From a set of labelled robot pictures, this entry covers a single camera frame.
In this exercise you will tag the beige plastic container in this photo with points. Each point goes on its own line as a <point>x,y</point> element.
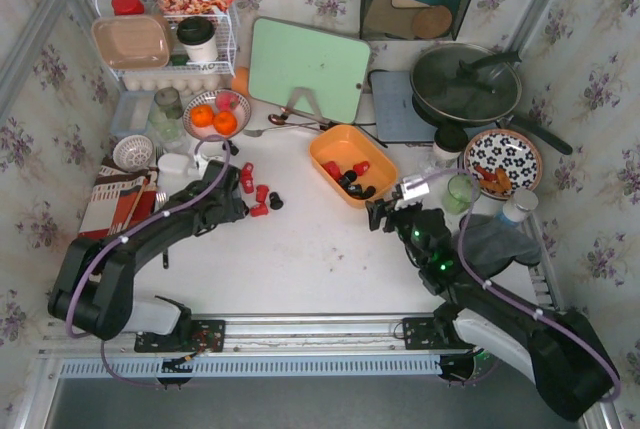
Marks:
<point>138,42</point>

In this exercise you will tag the white wire rack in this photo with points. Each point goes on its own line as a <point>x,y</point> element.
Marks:
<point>227,27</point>

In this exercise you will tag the striped red cloth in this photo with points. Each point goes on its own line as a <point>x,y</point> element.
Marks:
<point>119,200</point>

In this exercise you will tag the clear glass jar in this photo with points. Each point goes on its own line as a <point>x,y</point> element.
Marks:
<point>166,119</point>

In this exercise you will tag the white blue bottle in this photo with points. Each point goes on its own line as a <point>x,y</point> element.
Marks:
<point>518,207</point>

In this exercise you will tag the metal spoon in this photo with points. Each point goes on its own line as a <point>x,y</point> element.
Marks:
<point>276,124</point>

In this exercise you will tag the red coffee capsule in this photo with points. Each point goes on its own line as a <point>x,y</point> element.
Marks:
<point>259,210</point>
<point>332,169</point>
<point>262,192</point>
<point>247,170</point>
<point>361,168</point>
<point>248,185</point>

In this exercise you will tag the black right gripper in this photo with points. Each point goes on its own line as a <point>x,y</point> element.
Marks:
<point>385,211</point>

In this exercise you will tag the orange plastic storage basket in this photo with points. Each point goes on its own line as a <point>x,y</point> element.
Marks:
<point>347,146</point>

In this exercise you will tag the white strainer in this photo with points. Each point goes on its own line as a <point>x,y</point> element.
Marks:
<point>133,153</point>

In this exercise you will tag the grey induction cooker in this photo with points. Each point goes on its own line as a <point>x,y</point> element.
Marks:
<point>397,121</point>

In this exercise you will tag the green cutting board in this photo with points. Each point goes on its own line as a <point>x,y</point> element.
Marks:
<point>306,69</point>

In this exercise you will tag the black coffee capsule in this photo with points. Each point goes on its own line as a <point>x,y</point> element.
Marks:
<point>234,149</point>
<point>275,202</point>
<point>367,193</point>
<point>354,190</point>
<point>348,178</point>

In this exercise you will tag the black frying pan with lid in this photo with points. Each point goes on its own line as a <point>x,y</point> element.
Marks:
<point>471,86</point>

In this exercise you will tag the red lidded jar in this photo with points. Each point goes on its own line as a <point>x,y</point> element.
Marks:
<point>127,7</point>

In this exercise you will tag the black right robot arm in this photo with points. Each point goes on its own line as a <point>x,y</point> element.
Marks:
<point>559,352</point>

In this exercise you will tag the blue flower patterned plate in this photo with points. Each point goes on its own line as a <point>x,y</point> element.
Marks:
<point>503,161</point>

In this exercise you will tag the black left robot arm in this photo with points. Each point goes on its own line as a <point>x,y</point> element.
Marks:
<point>94,290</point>

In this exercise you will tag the green translucent cup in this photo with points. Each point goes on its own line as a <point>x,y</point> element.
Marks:
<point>461,193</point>

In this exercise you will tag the small cup black lid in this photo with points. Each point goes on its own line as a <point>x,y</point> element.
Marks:
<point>449,142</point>

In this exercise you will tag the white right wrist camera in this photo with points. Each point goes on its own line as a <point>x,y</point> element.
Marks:
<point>412,187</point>

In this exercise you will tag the white cup black lid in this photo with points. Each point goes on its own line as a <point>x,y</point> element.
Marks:
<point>198,35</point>

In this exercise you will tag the bowl with fruit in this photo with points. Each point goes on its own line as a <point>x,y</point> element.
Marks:
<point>221,112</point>

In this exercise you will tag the grey cloth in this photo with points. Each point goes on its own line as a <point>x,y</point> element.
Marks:
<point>490,245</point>

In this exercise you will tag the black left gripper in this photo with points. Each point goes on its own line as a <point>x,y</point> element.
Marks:
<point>235,197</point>

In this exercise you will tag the clear blue rimmed container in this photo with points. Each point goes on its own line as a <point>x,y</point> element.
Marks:
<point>131,115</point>

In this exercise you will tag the black mesh organizer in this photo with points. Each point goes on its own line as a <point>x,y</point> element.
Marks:
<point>411,20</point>

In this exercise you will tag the egg tray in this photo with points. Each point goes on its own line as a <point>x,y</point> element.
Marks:
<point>185,85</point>

